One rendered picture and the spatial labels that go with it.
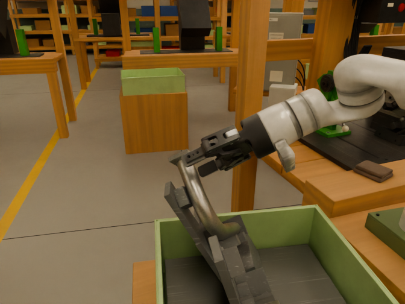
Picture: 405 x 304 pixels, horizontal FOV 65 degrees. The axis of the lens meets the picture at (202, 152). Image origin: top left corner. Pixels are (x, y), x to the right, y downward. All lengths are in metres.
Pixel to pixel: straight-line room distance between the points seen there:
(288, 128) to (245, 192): 1.12
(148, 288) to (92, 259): 1.32
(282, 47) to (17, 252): 1.98
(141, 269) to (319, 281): 0.44
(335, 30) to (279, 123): 1.12
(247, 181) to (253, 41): 0.66
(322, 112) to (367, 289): 0.37
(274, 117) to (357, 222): 0.59
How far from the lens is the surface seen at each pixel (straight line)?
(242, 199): 1.64
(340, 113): 0.58
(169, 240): 0.81
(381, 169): 1.21
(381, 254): 0.96
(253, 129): 0.53
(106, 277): 2.03
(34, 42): 10.93
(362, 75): 0.55
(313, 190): 1.08
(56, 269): 2.17
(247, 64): 1.38
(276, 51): 1.55
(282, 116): 0.53
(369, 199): 1.12
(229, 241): 0.64
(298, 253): 0.89
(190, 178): 0.56
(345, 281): 0.81
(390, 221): 1.01
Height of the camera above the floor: 1.43
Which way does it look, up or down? 25 degrees down
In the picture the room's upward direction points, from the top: straight up
